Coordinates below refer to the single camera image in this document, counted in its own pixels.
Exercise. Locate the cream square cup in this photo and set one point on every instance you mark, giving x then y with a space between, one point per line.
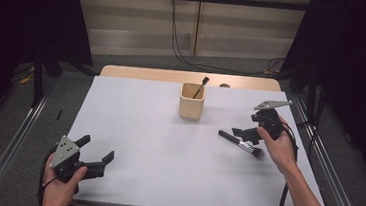
190 107

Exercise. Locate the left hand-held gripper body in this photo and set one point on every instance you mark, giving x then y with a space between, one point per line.
66 154

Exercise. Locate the aluminium floor rail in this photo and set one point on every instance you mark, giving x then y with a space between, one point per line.
331 176
9 154

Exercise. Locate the white table mat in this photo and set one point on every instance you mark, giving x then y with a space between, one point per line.
166 155

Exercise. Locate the small black floor piece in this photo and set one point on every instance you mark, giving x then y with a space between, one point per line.
59 114

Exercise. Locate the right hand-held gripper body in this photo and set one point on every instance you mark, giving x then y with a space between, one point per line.
268 119

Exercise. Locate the person's left hand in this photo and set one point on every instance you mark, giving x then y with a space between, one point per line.
59 192

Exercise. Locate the person's right hand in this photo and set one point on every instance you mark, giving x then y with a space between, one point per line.
280 151

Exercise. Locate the thin black eyebrow brush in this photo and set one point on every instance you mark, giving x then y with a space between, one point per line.
202 86

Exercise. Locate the black curtain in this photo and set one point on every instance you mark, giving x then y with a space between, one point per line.
359 48
17 18

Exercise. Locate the wooden wall post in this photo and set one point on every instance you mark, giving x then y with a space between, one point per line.
196 24

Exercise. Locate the black metal stand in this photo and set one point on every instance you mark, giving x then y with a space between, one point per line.
37 83
311 100

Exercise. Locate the black fluffy makeup brush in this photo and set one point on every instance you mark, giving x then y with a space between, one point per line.
237 142

